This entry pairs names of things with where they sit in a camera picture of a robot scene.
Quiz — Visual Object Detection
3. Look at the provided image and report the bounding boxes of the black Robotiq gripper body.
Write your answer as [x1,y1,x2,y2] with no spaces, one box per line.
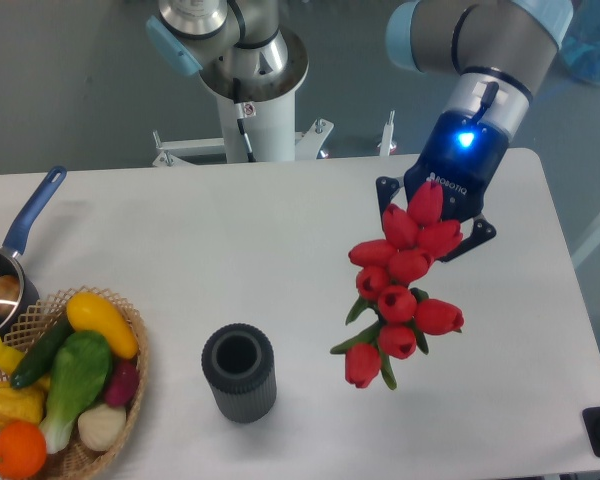
[404,111,509,222]

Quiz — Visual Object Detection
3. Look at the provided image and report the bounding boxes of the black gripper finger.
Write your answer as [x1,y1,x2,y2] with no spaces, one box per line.
[375,175,408,218]
[440,214,496,263]

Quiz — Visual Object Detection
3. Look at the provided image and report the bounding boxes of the red tulip bouquet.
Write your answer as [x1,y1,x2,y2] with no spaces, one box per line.
[330,181,464,390]

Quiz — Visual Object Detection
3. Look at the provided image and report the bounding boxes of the dark grey ribbed vase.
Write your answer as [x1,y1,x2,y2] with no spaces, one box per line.
[201,323,277,424]

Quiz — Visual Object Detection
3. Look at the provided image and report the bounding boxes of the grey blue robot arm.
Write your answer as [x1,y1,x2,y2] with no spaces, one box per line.
[146,1,573,257]

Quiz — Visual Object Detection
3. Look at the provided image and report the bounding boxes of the blue transparent bag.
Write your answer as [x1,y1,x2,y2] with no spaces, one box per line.
[560,0,600,86]

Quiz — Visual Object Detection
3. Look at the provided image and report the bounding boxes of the yellow squash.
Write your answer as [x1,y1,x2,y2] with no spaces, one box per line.
[66,291,139,360]

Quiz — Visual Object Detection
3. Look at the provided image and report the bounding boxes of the purple radish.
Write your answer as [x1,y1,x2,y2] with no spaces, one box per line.
[103,361,140,407]

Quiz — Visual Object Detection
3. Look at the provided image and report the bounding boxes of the green bok choy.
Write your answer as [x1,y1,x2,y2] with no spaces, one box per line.
[39,330,112,455]

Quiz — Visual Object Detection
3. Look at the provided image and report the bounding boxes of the white garlic bulb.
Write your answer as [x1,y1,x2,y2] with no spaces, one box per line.
[78,403,126,452]

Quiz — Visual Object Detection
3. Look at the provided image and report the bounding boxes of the green cucumber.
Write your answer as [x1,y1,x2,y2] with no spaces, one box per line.
[10,316,74,389]

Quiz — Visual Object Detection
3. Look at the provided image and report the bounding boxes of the bread roll in pan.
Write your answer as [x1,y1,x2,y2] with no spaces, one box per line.
[0,275,20,318]

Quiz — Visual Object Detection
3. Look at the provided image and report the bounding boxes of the yellow banana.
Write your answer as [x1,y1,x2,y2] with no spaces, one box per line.
[0,337,25,381]

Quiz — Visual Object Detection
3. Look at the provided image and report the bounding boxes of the woven wicker basket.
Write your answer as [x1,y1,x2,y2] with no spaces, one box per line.
[3,286,150,479]

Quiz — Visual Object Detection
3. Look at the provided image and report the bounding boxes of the yellow bell pepper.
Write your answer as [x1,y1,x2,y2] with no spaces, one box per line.
[0,381,46,430]

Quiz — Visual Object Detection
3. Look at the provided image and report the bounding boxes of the orange fruit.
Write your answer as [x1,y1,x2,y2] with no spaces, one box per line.
[0,421,47,479]

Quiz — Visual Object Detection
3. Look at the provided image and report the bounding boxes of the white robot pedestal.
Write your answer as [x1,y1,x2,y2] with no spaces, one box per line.
[146,17,334,166]

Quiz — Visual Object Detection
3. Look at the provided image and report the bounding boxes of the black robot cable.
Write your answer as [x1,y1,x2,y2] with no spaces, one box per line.
[232,77,257,163]

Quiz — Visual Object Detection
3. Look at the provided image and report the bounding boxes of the blue handled saucepan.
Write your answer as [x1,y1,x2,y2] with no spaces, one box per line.
[0,166,67,337]

